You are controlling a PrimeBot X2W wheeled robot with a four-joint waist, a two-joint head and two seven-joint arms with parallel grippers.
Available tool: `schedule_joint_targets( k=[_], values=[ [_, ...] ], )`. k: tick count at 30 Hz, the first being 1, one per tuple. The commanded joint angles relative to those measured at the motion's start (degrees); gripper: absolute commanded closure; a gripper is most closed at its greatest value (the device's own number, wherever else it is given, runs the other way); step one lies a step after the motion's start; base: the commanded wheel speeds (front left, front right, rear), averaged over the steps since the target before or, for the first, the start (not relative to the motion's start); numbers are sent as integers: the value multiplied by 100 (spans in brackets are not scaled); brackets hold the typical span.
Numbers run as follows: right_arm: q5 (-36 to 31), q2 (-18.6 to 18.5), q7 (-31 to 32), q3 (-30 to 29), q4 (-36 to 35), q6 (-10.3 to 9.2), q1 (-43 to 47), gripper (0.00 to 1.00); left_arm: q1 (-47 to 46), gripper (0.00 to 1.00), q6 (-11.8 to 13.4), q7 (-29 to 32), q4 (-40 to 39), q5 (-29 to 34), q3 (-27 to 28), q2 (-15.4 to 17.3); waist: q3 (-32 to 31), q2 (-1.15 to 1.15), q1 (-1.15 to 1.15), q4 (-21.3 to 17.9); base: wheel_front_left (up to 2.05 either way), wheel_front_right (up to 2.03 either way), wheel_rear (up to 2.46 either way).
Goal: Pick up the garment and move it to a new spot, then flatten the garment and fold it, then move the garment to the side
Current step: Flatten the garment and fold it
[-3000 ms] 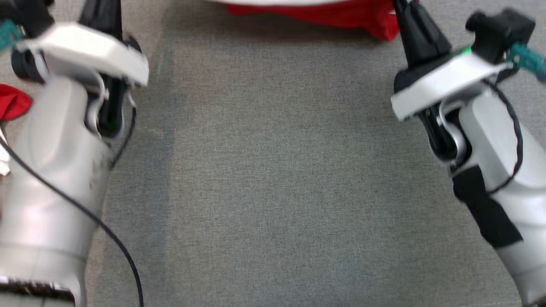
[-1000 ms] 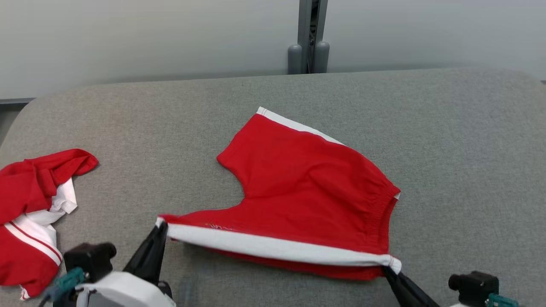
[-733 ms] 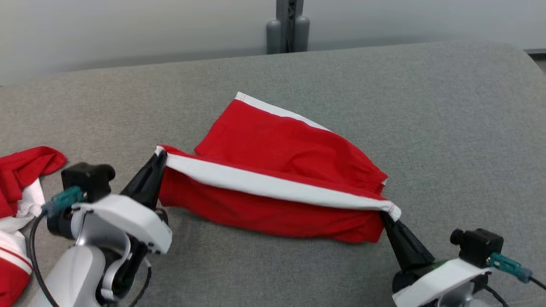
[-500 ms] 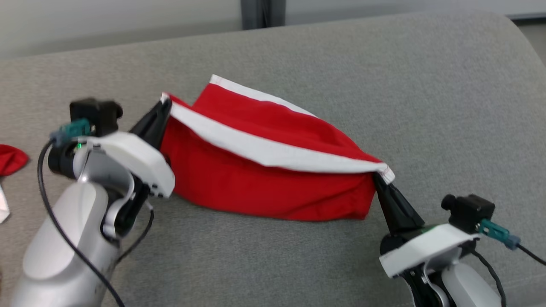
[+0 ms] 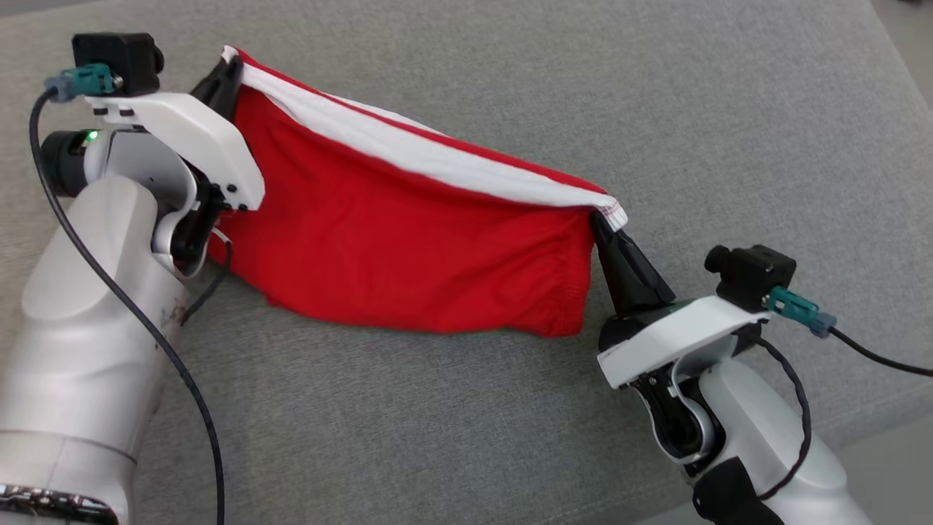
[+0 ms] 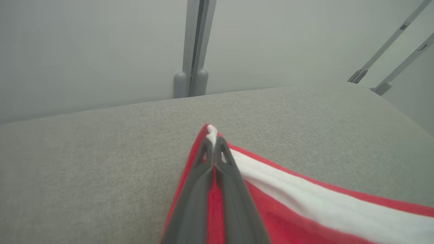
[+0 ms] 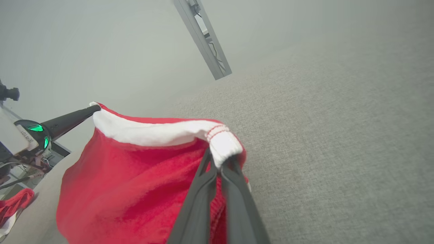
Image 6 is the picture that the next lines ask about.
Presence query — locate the grey metal partition post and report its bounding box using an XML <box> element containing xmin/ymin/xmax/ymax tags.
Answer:
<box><xmin>182</xmin><ymin>0</ymin><xmax>217</xmax><ymax>98</ymax></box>

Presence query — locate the red white-striped garment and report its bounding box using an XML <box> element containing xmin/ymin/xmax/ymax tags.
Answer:
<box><xmin>161</xmin><ymin>124</ymin><xmax>434</xmax><ymax>244</ymax></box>

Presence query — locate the grey fabric sofa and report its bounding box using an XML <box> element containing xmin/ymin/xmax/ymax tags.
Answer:
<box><xmin>0</xmin><ymin>83</ymin><xmax>434</xmax><ymax>244</ymax></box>

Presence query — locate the grey diagonal metal brace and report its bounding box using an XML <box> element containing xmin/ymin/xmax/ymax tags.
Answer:
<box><xmin>348</xmin><ymin>0</ymin><xmax>433</xmax><ymax>84</ymax></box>
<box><xmin>370</xmin><ymin>32</ymin><xmax>434</xmax><ymax>96</ymax></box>

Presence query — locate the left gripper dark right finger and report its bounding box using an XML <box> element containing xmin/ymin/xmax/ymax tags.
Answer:
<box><xmin>215</xmin><ymin>137</ymin><xmax>272</xmax><ymax>244</ymax></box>

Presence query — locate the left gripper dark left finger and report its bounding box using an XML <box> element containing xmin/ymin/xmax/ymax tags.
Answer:
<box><xmin>161</xmin><ymin>137</ymin><xmax>215</xmax><ymax>244</ymax></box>

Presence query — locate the grey cylindrical post cap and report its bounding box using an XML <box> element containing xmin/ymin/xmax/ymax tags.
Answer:
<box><xmin>195</xmin><ymin>69</ymin><xmax>209</xmax><ymax>96</ymax></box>
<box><xmin>173</xmin><ymin>71</ymin><xmax>188</xmax><ymax>99</ymax></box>

